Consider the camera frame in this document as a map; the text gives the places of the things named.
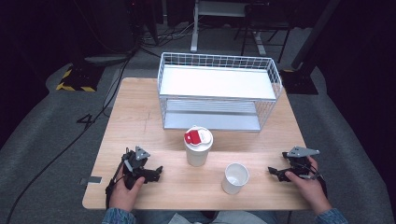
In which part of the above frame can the left hand-held gripper black cable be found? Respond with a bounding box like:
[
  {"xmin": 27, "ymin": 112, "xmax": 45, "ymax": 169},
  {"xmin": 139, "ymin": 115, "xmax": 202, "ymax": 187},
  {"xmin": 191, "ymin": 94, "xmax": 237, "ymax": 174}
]
[{"xmin": 105, "ymin": 161, "xmax": 126, "ymax": 210}]

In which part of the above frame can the black yellow striped base plate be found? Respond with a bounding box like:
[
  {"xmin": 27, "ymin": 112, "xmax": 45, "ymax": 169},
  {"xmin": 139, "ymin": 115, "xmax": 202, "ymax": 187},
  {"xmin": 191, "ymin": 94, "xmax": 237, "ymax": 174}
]
[{"xmin": 55, "ymin": 63, "xmax": 106, "ymax": 93}]

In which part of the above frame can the person's right hand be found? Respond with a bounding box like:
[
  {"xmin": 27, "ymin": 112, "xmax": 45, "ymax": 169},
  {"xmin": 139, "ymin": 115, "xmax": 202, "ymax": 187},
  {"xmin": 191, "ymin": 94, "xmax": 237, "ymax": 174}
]
[{"xmin": 284, "ymin": 155, "xmax": 332, "ymax": 217}]

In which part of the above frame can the black metal chair frame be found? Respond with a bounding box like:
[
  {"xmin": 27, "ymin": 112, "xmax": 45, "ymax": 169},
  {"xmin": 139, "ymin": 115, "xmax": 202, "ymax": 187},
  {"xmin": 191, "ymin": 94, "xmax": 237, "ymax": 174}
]
[{"xmin": 233, "ymin": 2, "xmax": 296, "ymax": 64}]

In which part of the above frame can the white desk stand leg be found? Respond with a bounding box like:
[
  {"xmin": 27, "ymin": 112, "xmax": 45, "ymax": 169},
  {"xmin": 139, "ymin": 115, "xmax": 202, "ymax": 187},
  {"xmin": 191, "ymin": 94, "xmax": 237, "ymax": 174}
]
[{"xmin": 190, "ymin": 0, "xmax": 273, "ymax": 58}]

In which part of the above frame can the long black floor cable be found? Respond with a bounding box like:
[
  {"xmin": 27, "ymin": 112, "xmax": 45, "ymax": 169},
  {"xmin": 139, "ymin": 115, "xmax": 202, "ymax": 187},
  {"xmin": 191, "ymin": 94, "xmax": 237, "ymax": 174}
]
[{"xmin": 5, "ymin": 57, "xmax": 134, "ymax": 224}]

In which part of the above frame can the white wire shelf rack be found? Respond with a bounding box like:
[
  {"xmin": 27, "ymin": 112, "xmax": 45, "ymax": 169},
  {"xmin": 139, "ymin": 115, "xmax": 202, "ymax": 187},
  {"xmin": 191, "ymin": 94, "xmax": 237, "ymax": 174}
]
[{"xmin": 157, "ymin": 51, "xmax": 284, "ymax": 133}]

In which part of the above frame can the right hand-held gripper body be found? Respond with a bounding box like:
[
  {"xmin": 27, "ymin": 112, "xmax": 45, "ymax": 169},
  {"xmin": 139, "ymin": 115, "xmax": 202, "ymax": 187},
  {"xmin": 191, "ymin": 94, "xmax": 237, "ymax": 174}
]
[{"xmin": 281, "ymin": 146, "xmax": 320, "ymax": 180}]

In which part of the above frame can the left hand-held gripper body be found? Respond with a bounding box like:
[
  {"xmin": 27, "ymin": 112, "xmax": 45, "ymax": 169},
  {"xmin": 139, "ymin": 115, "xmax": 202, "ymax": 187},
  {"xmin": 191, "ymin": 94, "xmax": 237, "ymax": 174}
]
[{"xmin": 121, "ymin": 146, "xmax": 156, "ymax": 190}]

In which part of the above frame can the grey table edge bracket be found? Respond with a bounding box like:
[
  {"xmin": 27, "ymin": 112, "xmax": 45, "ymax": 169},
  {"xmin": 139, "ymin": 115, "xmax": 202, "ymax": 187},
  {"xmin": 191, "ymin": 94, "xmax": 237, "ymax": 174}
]
[{"xmin": 79, "ymin": 175, "xmax": 103, "ymax": 186}]

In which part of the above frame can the white cup with red lid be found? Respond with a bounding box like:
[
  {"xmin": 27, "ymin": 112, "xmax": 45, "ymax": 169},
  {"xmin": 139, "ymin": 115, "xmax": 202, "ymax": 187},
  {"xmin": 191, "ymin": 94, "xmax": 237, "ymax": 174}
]
[{"xmin": 183, "ymin": 125, "xmax": 215, "ymax": 168}]

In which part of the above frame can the grey flat stand base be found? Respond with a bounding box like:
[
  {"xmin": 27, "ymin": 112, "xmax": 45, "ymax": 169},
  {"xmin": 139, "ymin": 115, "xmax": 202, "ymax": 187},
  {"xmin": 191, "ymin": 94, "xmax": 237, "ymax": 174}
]
[{"xmin": 83, "ymin": 53, "xmax": 134, "ymax": 65}]

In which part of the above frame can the black pole with base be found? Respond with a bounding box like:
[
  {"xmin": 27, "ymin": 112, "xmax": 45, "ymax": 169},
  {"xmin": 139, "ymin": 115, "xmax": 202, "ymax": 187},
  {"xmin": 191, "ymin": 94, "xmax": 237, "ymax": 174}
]
[{"xmin": 279, "ymin": 0, "xmax": 342, "ymax": 96}]

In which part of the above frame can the right hand-held gripper black cable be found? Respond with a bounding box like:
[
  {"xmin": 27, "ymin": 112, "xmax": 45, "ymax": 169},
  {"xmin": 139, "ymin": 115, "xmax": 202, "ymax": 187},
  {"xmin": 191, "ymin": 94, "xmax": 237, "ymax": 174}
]
[{"xmin": 303, "ymin": 158, "xmax": 329, "ymax": 199}]

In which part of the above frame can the bundle of floor cables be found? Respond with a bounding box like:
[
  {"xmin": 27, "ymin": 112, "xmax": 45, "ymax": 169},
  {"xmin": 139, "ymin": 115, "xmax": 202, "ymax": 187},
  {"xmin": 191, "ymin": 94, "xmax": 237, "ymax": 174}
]
[{"xmin": 138, "ymin": 21, "xmax": 200, "ymax": 59}]

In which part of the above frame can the hand-held gripper black cable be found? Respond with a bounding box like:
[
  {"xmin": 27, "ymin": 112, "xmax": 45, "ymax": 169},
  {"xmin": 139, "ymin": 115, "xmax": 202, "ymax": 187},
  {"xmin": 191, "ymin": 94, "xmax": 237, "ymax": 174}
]
[
  {"xmin": 105, "ymin": 161, "xmax": 126, "ymax": 210},
  {"xmin": 303, "ymin": 158, "xmax": 329, "ymax": 199}
]

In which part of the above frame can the person's left hand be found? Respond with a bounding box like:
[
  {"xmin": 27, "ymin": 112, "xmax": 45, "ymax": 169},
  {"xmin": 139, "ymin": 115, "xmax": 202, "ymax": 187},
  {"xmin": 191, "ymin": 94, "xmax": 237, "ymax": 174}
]
[{"xmin": 108, "ymin": 169, "xmax": 146, "ymax": 213}]

